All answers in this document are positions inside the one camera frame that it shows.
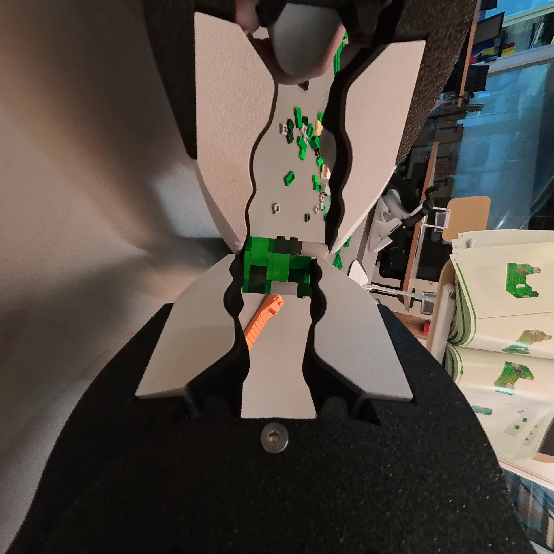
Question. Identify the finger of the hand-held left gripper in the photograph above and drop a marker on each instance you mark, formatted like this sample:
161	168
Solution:
381	121
225	130

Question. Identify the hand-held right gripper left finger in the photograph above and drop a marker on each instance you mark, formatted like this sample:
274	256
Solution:
194	346

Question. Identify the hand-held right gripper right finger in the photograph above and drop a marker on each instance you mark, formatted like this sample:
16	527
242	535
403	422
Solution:
359	350

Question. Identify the pile of lego pieces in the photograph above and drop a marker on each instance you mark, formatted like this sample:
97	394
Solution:
303	134

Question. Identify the green lego build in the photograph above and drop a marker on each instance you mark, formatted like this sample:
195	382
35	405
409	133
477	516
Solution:
277	268

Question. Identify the lego instruction booklet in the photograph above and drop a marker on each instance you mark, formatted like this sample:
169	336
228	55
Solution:
506	324

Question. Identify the person's left hand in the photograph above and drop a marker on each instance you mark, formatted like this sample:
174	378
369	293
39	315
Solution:
246	15

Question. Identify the background office desks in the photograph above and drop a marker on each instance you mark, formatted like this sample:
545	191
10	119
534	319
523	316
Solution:
489	65

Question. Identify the orange brick separator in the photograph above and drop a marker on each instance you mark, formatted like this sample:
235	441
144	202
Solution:
259	324

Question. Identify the spare black white gripper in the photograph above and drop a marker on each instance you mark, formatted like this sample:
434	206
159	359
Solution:
389	225

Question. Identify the white book stand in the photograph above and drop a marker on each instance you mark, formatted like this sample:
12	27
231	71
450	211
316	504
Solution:
467	212

